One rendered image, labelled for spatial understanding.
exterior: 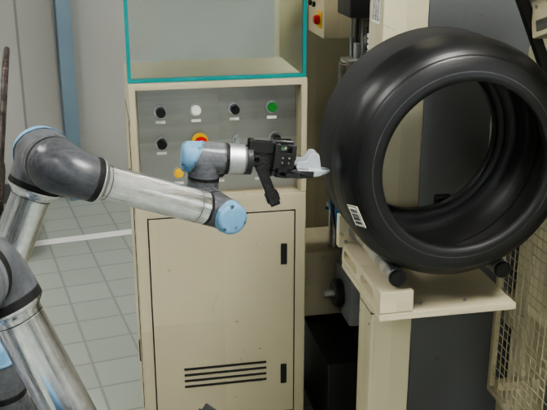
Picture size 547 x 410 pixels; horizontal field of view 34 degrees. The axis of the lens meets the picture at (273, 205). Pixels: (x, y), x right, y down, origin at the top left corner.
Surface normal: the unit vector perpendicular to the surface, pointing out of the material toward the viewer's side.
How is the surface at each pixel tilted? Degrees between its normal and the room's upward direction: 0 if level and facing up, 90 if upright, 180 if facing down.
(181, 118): 90
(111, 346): 0
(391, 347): 90
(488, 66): 79
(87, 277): 0
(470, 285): 0
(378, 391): 90
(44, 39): 90
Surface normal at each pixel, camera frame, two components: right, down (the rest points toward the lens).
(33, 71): 0.35, 0.31
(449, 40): -0.07, -0.81
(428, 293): 0.00, -0.95
